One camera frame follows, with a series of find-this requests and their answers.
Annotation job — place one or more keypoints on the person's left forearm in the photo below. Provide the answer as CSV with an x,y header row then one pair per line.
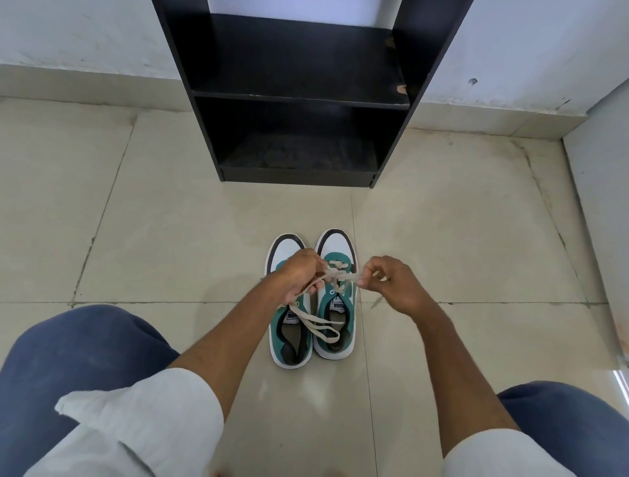
x,y
231,344

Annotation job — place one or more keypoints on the cream shoelace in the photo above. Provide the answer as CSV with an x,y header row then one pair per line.
x,y
319,324

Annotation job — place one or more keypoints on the white shirt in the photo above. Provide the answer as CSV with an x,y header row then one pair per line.
x,y
147,422

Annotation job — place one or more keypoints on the person's right thumb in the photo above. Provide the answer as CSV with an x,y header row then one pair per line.
x,y
369,282

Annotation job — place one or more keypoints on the black wooden shelf unit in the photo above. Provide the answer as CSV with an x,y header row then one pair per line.
x,y
295,64

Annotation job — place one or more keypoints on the blue trousers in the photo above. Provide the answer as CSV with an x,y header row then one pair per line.
x,y
73,354

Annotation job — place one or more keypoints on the person's left hand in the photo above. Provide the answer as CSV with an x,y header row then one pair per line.
x,y
295,270

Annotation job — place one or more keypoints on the teal and white sneaker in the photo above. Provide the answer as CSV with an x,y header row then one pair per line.
x,y
339,299
287,339

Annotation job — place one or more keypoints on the person's right hand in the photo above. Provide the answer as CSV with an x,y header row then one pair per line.
x,y
400,287

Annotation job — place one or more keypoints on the person's left thumb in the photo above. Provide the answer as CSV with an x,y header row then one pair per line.
x,y
320,262

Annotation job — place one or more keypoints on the person's right forearm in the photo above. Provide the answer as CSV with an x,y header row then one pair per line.
x,y
457,373

